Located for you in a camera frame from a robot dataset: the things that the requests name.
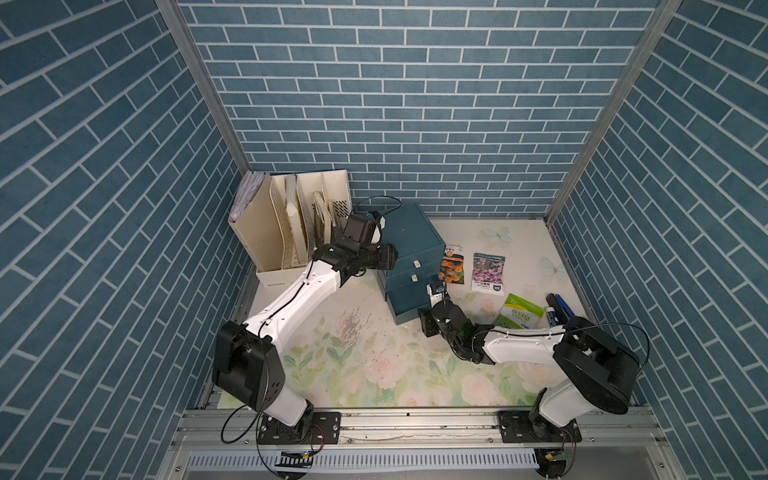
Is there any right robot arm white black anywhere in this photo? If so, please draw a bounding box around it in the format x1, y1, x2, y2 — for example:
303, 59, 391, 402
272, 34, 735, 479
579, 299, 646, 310
419, 295, 641, 443

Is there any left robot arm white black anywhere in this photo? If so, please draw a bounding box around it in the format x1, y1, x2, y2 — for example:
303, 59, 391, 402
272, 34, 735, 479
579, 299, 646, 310
212, 244, 398, 440

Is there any beige folder with papers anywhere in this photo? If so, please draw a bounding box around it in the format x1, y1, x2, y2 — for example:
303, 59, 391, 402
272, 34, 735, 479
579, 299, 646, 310
228, 171, 283, 271

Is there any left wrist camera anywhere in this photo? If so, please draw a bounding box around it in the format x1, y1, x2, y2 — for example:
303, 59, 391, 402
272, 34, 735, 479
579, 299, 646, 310
335, 211, 383, 253

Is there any blue black tool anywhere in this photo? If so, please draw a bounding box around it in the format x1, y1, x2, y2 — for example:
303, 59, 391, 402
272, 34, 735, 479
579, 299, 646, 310
545, 293, 575, 326

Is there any white file organizer rack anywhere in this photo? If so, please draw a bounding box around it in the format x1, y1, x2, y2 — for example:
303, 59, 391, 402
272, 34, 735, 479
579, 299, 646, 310
257, 170, 352, 286

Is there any teal drawer cabinet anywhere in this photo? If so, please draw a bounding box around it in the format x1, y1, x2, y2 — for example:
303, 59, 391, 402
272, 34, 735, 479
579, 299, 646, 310
375, 204, 445, 301

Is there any green seed bag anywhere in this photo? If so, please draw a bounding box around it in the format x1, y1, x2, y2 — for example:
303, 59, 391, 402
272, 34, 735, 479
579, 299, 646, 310
494, 294, 545, 329

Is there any orange marigold seed bag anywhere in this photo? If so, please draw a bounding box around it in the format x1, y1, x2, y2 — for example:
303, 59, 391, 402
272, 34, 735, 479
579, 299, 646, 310
438, 244, 465, 285

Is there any purple flower seed bag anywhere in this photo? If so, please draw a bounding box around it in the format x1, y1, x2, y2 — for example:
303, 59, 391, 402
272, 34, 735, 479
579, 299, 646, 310
471, 253, 505, 295

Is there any aluminium mounting rail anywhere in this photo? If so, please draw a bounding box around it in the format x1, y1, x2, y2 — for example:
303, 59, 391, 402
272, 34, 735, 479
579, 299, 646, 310
170, 407, 667, 451

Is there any teal bottom drawer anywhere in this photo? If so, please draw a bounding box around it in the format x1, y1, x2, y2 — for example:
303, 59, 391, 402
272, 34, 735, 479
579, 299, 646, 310
386, 275, 439, 325

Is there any white book in rack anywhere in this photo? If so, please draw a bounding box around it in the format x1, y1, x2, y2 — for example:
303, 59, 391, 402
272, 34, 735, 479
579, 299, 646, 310
285, 175, 308, 265

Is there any floral table mat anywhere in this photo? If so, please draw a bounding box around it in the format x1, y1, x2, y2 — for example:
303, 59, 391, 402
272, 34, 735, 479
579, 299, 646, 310
282, 219, 586, 408

